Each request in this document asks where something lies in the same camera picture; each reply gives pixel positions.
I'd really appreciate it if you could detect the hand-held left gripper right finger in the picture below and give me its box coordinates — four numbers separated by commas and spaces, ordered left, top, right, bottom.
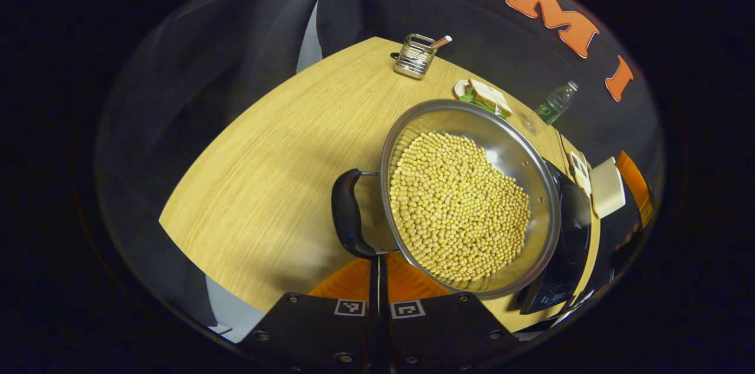
379, 252, 524, 373

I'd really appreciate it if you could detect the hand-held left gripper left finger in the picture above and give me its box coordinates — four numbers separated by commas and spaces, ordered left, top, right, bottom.
236, 255, 379, 373

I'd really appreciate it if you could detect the black induction cooktop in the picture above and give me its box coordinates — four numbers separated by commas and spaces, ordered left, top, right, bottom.
519, 159, 593, 316

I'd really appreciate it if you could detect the pile of soybeans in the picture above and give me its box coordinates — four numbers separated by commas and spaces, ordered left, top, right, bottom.
388, 131, 531, 283

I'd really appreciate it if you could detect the steel pot with black handles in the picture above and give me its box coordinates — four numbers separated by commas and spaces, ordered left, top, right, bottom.
331, 99, 562, 301

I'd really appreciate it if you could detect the white rectangular container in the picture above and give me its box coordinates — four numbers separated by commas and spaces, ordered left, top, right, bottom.
590, 156, 626, 219

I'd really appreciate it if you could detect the white divided bean dish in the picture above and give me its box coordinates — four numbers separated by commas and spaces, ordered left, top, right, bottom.
569, 150, 592, 196

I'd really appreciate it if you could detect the clear plastic water bottle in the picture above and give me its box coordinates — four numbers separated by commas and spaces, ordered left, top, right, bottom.
534, 80, 579, 126

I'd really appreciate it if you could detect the sandwich with lettuce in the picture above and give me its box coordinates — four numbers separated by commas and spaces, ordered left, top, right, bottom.
460, 79, 514, 120

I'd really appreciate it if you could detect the wire utensil holder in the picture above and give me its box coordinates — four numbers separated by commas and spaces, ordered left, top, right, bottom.
390, 33, 438, 80

